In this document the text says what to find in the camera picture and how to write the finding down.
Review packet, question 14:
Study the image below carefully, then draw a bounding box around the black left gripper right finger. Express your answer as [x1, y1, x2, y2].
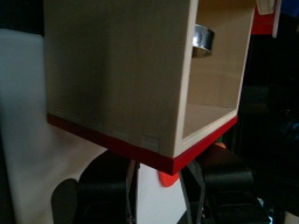
[179, 143, 271, 224]

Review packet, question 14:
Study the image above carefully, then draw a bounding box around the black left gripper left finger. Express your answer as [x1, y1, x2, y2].
[72, 150, 137, 224]

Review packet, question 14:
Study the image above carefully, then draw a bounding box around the wooden drawer with red front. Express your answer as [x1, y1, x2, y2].
[42, 0, 257, 188]

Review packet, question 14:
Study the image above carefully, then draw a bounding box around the round metal dough cutter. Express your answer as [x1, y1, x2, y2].
[191, 24, 216, 59]

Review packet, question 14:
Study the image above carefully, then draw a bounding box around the red and white toy cabinet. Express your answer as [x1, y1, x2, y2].
[249, 0, 283, 39]

